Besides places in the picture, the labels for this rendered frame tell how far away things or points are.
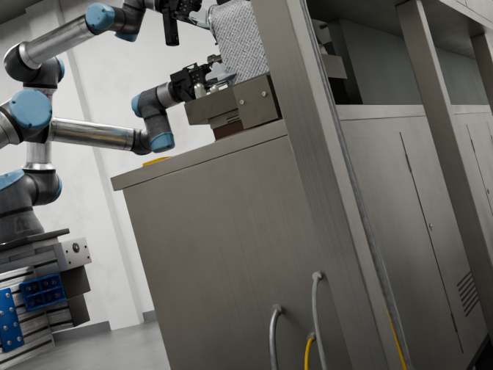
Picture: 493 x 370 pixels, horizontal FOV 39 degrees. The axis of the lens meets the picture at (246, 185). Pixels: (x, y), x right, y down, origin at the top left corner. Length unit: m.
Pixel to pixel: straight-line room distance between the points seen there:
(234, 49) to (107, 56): 4.50
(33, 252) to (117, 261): 4.05
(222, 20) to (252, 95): 0.37
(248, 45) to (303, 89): 0.93
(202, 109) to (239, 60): 0.24
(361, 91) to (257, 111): 0.31
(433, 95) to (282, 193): 0.52
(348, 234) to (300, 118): 0.19
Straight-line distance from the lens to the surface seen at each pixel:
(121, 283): 6.41
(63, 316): 2.34
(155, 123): 2.14
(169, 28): 2.23
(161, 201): 1.87
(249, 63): 2.01
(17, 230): 2.41
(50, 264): 2.33
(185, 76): 2.08
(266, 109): 1.74
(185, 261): 1.86
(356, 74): 1.92
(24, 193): 2.44
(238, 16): 2.04
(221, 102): 1.83
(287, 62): 1.11
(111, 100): 6.45
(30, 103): 2.01
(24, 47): 2.39
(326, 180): 1.09
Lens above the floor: 0.72
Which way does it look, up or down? 2 degrees up
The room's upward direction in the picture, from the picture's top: 15 degrees counter-clockwise
